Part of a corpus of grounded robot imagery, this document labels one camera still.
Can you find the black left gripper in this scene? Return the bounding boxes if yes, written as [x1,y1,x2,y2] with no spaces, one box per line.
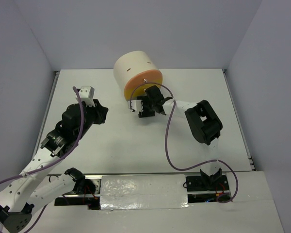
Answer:
[75,99,109,140]

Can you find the yellow drawer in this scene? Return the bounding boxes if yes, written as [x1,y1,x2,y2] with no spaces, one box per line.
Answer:
[124,83,160,100]

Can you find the orange top drawer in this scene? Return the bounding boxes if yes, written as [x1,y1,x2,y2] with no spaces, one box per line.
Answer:
[125,69,163,89]

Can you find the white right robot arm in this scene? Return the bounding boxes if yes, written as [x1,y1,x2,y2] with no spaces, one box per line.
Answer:
[129,85,223,190]

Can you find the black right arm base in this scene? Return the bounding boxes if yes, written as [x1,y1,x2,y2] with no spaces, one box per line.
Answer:
[182,168,229,193]

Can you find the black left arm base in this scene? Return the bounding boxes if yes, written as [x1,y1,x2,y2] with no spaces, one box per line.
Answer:
[54,168,101,210]

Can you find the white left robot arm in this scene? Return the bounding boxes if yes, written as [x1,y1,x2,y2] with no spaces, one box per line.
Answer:
[0,99,108,233]

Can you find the cream round drawer organizer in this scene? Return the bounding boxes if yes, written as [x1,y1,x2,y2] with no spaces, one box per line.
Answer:
[113,51,159,90]

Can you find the silver foil tape panel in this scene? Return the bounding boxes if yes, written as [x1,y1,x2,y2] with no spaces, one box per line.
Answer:
[99,174,188,210]

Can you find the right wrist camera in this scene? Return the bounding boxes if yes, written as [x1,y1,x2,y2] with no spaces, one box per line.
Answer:
[128,100,143,112]

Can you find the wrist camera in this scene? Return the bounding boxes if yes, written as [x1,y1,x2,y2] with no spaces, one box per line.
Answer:
[73,86,96,107]
[128,100,143,112]

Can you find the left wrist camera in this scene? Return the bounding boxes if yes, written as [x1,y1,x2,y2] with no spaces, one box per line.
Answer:
[73,86,96,107]

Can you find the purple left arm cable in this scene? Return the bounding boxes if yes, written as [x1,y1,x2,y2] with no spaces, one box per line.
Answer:
[0,86,87,233]

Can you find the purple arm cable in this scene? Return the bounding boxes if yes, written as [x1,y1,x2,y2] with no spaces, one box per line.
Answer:
[128,82,239,203]
[0,86,87,233]

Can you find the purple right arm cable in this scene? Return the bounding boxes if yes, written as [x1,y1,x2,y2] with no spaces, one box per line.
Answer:
[128,82,239,203]

